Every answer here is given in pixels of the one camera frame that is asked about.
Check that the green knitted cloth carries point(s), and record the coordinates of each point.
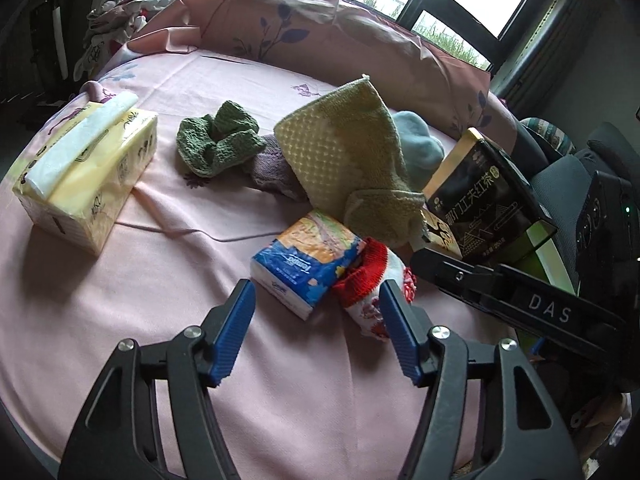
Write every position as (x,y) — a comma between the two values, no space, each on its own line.
(211,144)

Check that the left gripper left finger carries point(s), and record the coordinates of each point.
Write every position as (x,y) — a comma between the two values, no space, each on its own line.
(149,414)

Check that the pile of clothes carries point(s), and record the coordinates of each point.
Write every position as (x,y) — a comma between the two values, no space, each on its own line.
(111,23)

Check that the blue plush mouse toy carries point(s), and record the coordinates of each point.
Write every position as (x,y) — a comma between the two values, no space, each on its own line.
(422,152)

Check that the yellow facial tissue pack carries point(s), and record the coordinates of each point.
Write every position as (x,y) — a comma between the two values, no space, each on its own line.
(77,183)

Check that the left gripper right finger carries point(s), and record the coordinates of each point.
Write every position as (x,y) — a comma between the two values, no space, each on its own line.
(484,399)

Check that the red white knitted cloth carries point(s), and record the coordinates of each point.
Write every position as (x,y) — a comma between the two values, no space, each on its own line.
(357,291)

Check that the purple knitted cloth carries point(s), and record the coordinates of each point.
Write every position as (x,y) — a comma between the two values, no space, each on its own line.
(270,171)

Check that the green storage box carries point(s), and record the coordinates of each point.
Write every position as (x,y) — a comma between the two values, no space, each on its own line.
(545,254)

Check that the yellow waffle towel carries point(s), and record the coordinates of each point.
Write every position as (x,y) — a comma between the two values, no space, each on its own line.
(345,151)

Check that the striped pillow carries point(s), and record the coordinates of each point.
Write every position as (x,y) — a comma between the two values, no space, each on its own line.
(552,135)

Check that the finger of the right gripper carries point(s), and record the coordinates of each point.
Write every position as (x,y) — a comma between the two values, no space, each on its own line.
(594,329)

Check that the pink bed sheet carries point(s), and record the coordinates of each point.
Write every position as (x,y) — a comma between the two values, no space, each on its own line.
(307,399)

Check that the cream tree-print tissue pack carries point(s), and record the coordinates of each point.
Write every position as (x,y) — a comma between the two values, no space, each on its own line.
(428,231)

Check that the blue pocket tissue pack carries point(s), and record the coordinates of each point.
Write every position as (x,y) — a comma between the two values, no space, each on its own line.
(302,263)

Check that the black tea box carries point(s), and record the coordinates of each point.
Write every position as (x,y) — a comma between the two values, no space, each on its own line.
(487,204)

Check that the pink sheet covered cushion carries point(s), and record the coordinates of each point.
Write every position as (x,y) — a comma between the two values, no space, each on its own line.
(336,42)

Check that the dark grey sofa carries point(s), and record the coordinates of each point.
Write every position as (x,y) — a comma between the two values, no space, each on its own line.
(561,182)

